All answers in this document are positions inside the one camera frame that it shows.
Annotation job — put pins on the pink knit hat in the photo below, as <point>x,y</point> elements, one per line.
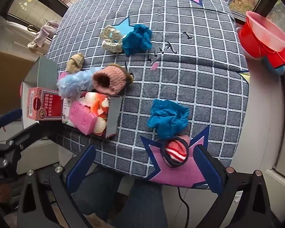
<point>111,79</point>

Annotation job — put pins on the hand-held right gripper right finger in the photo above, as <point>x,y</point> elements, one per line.
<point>209,168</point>

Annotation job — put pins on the pink cloth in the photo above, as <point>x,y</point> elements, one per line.
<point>46,32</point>

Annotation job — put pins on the blue mesh cloth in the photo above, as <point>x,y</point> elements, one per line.
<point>167,118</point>
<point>136,40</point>

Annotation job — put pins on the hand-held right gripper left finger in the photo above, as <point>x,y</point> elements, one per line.
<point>82,168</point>

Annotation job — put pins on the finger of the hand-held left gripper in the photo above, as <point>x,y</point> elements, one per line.
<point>26,136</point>
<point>13,116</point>

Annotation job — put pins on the red plastic bucket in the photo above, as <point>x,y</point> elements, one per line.
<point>275,57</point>

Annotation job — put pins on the brown cardboard box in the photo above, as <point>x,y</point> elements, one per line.
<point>9,80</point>

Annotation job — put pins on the translucent red plastic basin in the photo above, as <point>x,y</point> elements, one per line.
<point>268,30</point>

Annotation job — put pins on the cream polka dot scrunchie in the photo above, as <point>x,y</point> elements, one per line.
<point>111,40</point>

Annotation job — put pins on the beige scrunchie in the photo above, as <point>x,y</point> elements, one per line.
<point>74,64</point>

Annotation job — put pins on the grey cardboard box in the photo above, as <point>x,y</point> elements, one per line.
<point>114,116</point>

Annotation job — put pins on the red patterned medicine box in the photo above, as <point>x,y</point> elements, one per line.
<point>45,104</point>

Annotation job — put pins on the large pink sponge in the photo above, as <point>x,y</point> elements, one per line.
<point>83,118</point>

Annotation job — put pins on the grey checkered quilt with stars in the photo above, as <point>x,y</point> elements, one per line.
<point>180,83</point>

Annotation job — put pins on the light blue fluffy scrunchie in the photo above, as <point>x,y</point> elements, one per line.
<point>73,83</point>

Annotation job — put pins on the red white striped sock ball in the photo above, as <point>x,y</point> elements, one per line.
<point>177,152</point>

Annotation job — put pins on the person's jeans legs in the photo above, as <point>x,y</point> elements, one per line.
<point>133,206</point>

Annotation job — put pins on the beige cloth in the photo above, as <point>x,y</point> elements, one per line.
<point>32,45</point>

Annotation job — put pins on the blue plastic basin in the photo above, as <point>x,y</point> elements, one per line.
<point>276,70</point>

